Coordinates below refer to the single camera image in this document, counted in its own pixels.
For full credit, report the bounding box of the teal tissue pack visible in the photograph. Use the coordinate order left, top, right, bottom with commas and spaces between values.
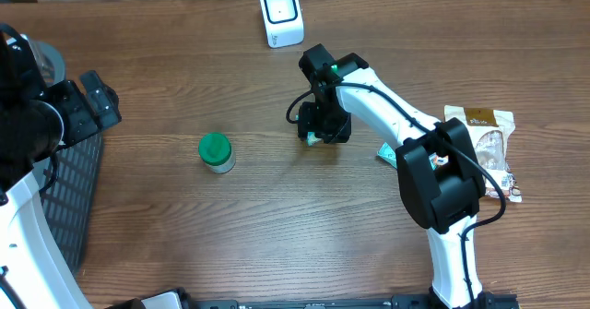
306, 132, 323, 147

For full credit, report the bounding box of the teal wet wipes pack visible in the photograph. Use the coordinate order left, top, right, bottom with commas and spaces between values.
377, 143, 397, 169

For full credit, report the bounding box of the beige snack bag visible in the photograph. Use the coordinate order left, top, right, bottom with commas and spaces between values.
444, 105, 523, 203

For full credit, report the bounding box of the orange tissue pack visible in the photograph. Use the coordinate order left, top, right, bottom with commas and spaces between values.
430, 153, 449, 170

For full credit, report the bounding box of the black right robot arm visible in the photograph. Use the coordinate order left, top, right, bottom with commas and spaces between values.
293, 44, 485, 308

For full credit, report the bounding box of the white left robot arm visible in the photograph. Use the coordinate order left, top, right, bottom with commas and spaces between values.
1, 23, 122, 308

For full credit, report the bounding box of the white barcode scanner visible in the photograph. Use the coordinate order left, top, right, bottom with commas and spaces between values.
259, 0, 304, 49

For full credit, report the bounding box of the green lid jar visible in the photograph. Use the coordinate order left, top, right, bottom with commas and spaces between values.
198, 132, 236, 173

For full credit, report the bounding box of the grey plastic basket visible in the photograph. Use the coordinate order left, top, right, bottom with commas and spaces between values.
29, 39, 104, 276

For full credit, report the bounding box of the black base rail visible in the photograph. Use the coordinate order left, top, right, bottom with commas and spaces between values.
105, 288, 520, 309

